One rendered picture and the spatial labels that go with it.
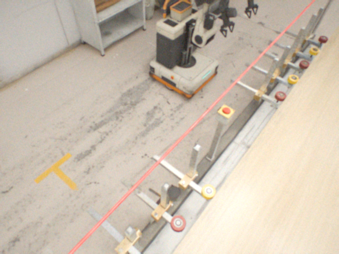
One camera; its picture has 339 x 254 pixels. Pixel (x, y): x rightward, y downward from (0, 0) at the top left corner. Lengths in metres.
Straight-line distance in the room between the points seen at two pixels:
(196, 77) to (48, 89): 1.81
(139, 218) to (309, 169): 1.41
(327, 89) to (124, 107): 2.03
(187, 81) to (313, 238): 1.98
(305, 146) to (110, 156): 1.76
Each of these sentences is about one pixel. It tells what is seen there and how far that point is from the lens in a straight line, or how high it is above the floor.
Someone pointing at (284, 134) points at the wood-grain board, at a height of 0.90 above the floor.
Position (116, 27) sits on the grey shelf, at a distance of 4.06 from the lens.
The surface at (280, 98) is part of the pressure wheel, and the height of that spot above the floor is 0.90.
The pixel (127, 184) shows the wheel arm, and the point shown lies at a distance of 1.52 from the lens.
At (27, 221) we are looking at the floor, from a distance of 2.58.
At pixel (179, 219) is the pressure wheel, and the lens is 1.40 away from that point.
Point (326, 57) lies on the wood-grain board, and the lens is 2.68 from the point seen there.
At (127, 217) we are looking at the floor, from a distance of 2.35.
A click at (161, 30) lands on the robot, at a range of 2.82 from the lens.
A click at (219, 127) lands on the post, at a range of 1.48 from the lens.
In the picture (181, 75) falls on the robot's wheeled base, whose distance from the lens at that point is 2.97.
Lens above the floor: 2.24
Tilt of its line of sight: 53 degrees down
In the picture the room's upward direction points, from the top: 4 degrees clockwise
